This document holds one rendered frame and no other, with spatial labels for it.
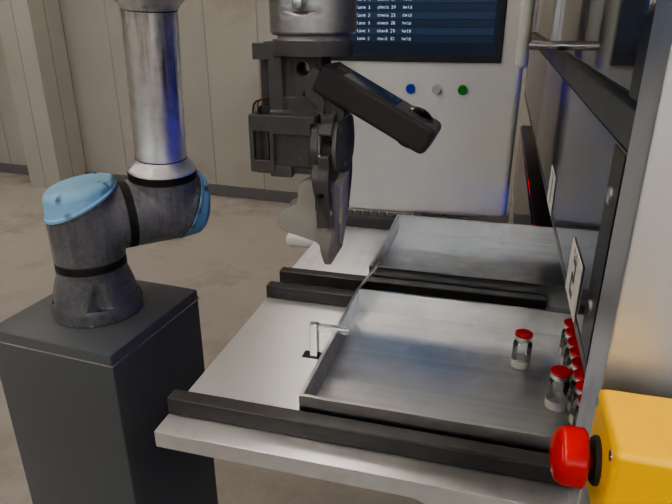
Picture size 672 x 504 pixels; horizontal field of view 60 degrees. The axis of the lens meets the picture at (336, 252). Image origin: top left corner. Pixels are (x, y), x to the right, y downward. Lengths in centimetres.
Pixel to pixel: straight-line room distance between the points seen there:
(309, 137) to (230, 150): 387
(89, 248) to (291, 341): 40
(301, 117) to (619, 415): 33
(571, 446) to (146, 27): 80
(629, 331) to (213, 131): 410
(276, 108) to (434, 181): 97
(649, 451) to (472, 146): 112
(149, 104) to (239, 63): 327
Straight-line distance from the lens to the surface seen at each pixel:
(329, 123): 52
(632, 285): 45
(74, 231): 101
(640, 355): 47
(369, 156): 148
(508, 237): 113
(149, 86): 99
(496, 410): 67
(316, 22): 51
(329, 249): 56
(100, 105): 497
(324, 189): 52
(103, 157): 507
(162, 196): 102
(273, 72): 54
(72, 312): 106
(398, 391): 68
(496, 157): 146
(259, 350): 75
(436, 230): 113
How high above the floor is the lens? 127
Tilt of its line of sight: 22 degrees down
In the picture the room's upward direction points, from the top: straight up
